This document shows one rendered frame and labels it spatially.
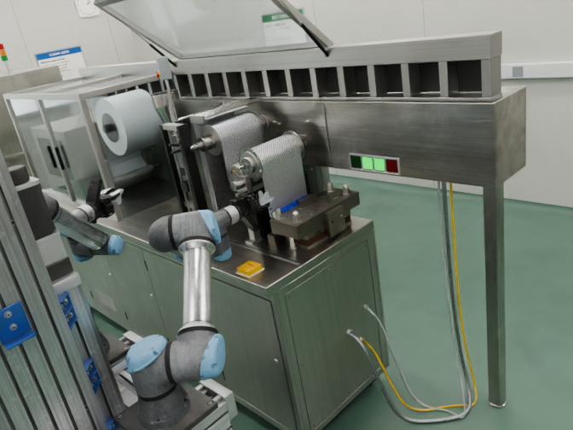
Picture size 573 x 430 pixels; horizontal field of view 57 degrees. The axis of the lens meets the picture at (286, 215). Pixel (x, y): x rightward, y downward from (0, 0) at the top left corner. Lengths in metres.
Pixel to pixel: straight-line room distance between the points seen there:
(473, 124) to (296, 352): 1.10
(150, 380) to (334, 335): 1.03
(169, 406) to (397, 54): 1.39
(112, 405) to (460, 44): 1.59
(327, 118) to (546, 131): 2.44
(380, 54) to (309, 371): 1.30
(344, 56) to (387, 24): 2.73
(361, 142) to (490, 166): 0.55
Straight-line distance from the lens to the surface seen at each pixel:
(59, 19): 7.78
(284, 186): 2.27
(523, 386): 2.84
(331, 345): 2.34
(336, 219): 2.22
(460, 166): 1.98
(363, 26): 5.02
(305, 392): 2.31
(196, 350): 1.48
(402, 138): 2.07
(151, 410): 1.59
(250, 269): 2.05
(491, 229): 2.21
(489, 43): 1.84
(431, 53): 1.93
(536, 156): 4.48
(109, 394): 1.77
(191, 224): 1.66
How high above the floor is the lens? 1.85
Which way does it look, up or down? 22 degrees down
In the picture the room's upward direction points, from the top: 10 degrees counter-clockwise
